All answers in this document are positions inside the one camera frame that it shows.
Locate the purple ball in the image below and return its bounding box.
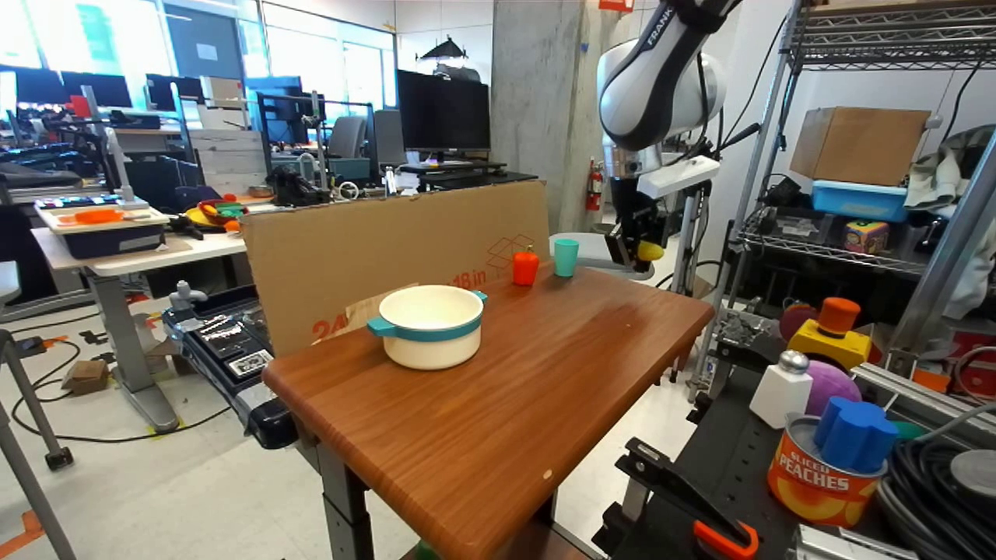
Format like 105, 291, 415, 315
806, 360, 862, 414

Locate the metal wire shelf rack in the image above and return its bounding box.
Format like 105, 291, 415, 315
732, 0, 996, 354

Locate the orange toy cup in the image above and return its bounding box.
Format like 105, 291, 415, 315
512, 251, 539, 286

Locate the white pot with teal rim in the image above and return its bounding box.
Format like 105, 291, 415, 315
367, 284, 486, 369

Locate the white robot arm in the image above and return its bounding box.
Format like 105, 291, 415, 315
597, 0, 742, 267

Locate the black orange clamp tool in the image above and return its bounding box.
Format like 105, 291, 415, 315
616, 436, 761, 560

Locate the wooden table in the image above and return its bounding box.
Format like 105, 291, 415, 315
264, 270, 709, 560

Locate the white salt shaker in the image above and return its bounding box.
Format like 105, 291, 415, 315
751, 347, 812, 429

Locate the yellow and orange toy block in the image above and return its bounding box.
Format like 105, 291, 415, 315
789, 297, 873, 369

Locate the red fire extinguisher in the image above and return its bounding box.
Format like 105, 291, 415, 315
583, 160, 603, 214

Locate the blue plastic block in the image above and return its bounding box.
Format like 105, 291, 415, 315
816, 397, 900, 472

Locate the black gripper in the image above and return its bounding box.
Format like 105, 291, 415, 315
603, 176, 662, 267

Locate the blue plastic bin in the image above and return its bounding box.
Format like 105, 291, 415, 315
812, 182, 905, 223

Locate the brown cardboard board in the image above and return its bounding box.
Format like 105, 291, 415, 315
243, 182, 547, 354

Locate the peaches tin can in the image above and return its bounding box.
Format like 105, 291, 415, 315
766, 418, 885, 528

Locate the white side desk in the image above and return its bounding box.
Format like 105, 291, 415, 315
30, 221, 252, 436

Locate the black computer monitor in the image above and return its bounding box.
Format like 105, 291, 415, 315
396, 73, 489, 150

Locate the black tray with orange plate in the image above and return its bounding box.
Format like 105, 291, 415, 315
35, 198, 169, 257

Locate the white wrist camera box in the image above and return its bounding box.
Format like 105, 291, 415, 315
640, 156, 718, 198

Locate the black coiled cable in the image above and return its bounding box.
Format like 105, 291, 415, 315
876, 440, 996, 560

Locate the teal toy cup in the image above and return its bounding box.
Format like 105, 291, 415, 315
550, 238, 578, 280

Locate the cardboard box on shelf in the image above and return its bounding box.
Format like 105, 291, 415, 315
792, 107, 929, 186

